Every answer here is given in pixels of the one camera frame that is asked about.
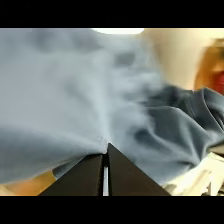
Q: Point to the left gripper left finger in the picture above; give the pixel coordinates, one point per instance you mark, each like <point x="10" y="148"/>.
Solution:
<point x="81" y="178"/>

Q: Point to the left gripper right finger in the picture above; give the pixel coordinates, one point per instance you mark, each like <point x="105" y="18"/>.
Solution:
<point x="130" y="178"/>

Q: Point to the blue T-shirt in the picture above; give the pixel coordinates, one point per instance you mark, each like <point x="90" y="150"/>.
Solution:
<point x="83" y="100"/>

